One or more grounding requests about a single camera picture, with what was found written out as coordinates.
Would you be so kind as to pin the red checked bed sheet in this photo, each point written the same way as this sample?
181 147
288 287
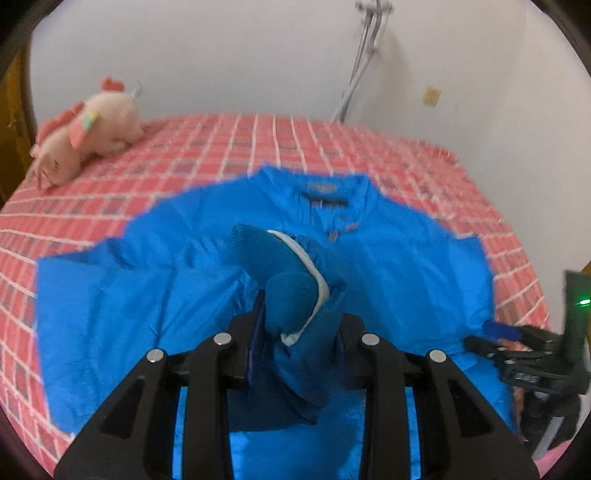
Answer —
277 138

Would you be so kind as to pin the pink plush toy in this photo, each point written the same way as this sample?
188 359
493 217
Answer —
101 129

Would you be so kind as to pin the wooden door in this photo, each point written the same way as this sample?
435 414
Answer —
14 138

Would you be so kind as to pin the grey wall pipe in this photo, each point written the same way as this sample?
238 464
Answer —
364 50

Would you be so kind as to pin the blue padded jacket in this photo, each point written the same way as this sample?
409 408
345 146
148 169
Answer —
161 300

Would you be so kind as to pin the yellowish wall socket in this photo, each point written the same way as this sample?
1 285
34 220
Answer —
431 97

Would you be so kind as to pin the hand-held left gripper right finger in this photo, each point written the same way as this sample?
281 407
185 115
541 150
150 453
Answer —
353 350

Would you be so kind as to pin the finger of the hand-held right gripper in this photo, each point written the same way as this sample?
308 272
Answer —
503 330
482 346

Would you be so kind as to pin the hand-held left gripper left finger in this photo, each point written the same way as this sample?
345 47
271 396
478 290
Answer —
253 360

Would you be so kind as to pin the person's pink clothing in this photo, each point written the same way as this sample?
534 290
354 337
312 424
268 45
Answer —
558 461

